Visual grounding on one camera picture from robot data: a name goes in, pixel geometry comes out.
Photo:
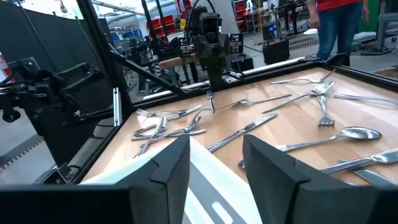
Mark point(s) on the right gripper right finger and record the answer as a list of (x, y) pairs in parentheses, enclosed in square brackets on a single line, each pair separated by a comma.
[(280, 186)]

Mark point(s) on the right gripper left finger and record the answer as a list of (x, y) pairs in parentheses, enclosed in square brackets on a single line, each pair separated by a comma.
[(161, 186)]

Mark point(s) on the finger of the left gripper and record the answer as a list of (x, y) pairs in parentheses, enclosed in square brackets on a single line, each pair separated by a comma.
[(236, 43), (186, 47)]

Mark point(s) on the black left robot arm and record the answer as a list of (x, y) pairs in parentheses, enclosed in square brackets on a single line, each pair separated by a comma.
[(215, 77)]

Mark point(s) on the wooden board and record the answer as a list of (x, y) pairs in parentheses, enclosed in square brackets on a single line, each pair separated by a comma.
[(177, 61)]

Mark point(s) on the black equipment box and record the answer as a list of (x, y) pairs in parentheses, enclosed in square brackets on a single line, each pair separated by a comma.
[(242, 63)]

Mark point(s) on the red storage bin rack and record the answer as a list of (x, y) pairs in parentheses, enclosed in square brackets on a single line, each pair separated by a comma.
[(164, 25)]

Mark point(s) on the black floor case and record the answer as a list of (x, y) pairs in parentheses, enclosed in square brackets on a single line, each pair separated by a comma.
[(276, 51)]

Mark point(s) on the white cutlery tray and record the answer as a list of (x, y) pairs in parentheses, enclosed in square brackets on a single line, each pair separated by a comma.
[(202, 161)]

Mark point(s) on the person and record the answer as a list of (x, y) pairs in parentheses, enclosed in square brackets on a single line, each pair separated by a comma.
[(335, 31)]

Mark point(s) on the dark room divider panel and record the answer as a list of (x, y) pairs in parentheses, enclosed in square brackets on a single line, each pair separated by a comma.
[(46, 34)]

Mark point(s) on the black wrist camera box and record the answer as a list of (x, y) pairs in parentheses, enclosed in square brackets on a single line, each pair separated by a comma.
[(210, 23)]

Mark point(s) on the silver metal bracket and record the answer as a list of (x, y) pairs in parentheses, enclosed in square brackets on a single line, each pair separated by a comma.
[(116, 107)]

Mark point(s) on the black table-level camera mount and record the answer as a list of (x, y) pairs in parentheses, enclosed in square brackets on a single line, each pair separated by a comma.
[(46, 105)]

